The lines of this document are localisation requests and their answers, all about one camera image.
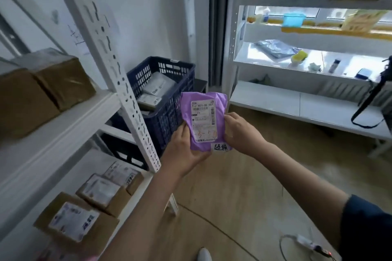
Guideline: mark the person's left hand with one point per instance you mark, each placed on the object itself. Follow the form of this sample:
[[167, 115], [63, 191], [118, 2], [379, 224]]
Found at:
[[177, 156]]

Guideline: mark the person's right hand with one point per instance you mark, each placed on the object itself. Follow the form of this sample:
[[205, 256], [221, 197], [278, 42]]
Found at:
[[246, 137]]

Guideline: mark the person's right thumb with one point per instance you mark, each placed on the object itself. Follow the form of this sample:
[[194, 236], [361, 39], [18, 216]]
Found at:
[[231, 117]]

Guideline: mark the person's left thumb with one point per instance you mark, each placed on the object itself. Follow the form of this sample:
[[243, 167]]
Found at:
[[185, 135]]

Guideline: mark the purple labelled mailer parcel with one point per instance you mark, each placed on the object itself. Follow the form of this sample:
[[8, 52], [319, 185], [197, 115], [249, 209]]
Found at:
[[203, 117]]

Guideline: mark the person's right forearm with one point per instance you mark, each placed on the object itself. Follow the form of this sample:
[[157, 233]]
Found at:
[[300, 187]]

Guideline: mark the person's left forearm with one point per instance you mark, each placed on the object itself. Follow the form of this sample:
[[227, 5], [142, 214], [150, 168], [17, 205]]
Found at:
[[147, 215]]

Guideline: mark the blue plastic crate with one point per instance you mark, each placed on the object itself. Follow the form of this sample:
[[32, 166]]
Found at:
[[171, 114]]

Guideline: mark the small dark stool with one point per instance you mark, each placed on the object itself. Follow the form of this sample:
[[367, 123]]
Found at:
[[200, 85]]

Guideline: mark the white metal shelf by window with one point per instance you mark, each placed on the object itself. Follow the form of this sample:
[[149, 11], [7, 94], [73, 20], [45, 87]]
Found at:
[[275, 98]]

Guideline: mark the grey mailer parcel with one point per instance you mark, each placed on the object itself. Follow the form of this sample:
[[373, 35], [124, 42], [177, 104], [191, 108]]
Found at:
[[159, 84], [149, 101]]

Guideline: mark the dark plastic crate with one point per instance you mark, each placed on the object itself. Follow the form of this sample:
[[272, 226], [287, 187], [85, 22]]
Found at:
[[122, 149]]

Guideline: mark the small labelled cardboard box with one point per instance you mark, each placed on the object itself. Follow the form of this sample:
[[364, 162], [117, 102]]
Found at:
[[122, 173]]

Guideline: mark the white perforated metal shelf rack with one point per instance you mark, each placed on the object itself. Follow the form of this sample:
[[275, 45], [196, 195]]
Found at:
[[122, 86]]

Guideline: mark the silver grey mailer bag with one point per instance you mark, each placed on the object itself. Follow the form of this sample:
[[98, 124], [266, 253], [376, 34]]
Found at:
[[277, 48]]

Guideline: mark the yellow sponge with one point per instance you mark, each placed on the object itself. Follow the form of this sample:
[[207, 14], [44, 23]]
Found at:
[[299, 56]]

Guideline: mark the white crumpled paper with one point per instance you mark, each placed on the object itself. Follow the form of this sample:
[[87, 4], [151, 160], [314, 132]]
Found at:
[[314, 67]]

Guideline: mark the medium labelled cardboard box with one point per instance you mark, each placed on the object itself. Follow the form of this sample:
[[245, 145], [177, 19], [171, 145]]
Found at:
[[101, 192]]

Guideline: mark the white plastic bottle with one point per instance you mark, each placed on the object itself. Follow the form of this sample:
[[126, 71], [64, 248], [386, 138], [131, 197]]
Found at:
[[265, 14]]

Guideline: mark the small dark-capped bottle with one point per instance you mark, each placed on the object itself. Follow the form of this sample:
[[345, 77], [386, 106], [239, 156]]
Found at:
[[334, 66]]

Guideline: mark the teal plastic box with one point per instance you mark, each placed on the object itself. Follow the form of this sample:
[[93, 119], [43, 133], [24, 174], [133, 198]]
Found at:
[[293, 19]]

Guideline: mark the white radiator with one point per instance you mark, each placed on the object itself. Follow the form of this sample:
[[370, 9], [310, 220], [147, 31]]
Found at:
[[346, 92]]

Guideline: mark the white shoe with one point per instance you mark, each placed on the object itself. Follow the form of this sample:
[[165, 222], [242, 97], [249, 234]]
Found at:
[[204, 254]]

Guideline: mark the brown taped cardboard box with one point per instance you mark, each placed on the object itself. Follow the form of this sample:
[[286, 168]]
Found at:
[[61, 80]]

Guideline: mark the small blue box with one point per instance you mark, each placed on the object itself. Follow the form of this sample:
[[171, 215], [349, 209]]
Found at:
[[363, 74]]

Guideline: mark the large labelled cardboard box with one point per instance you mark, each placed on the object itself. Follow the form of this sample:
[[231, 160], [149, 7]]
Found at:
[[73, 221]]

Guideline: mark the yellow-green paper box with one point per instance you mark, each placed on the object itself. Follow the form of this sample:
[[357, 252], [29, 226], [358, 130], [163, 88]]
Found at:
[[363, 20]]

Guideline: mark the large plain cardboard box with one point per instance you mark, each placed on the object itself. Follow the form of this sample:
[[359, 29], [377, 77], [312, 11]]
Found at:
[[24, 104]]

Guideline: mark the dark blue sleeve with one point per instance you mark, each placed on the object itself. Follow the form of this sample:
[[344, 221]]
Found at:
[[367, 230]]

